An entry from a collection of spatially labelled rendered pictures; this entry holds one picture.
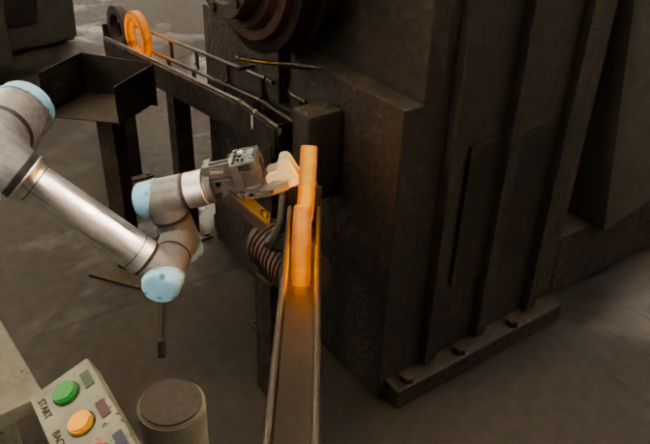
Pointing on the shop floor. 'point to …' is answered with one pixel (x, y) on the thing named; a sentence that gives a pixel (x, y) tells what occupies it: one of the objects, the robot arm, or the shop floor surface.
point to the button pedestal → (55, 418)
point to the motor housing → (266, 294)
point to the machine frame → (439, 151)
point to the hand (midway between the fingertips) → (307, 175)
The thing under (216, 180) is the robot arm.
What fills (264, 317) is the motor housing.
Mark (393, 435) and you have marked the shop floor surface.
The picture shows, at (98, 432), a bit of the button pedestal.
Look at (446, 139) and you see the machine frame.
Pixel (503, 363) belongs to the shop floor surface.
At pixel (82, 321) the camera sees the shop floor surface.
